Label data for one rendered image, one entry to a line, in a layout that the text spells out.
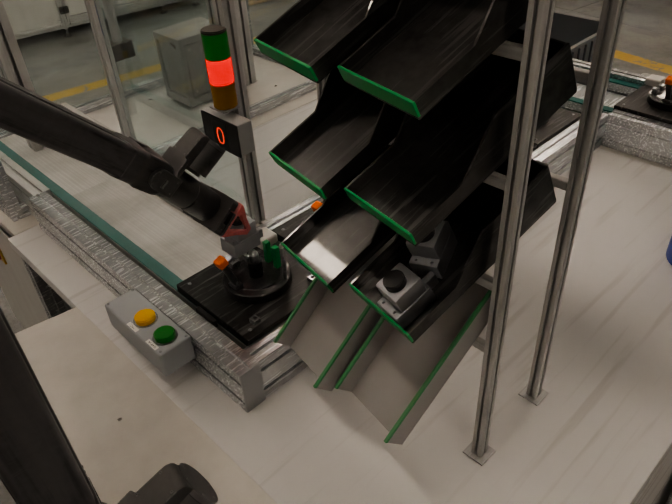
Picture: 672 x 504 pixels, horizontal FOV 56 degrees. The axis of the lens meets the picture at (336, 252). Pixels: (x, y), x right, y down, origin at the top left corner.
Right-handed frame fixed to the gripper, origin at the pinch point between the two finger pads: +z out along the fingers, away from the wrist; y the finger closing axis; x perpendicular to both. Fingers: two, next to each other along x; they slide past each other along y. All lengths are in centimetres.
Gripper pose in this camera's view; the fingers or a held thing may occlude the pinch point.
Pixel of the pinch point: (238, 225)
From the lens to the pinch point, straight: 121.2
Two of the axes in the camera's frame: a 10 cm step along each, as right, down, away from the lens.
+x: -5.1, 8.6, -0.6
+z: 4.7, 3.4, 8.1
